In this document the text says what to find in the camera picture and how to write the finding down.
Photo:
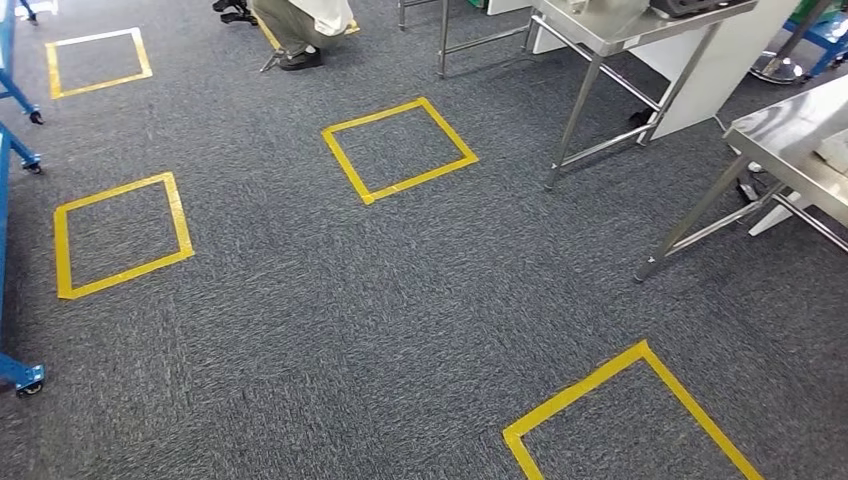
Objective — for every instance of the person's black shoe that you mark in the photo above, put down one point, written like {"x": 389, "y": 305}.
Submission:
{"x": 301, "y": 61}

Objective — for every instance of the person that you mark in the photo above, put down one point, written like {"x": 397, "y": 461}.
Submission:
{"x": 298, "y": 23}

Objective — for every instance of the chrome stanchion post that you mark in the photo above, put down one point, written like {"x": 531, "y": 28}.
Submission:
{"x": 778, "y": 66}

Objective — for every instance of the blue metal cart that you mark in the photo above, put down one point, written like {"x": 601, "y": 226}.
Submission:
{"x": 825, "y": 33}

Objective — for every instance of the black chair base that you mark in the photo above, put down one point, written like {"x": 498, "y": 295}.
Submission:
{"x": 235, "y": 12}

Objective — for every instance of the stainless steel workbench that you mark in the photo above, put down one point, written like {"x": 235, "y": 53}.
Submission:
{"x": 442, "y": 33}
{"x": 788, "y": 139}
{"x": 623, "y": 33}

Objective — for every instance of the black plastic panel part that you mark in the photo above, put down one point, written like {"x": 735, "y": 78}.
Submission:
{"x": 689, "y": 6}

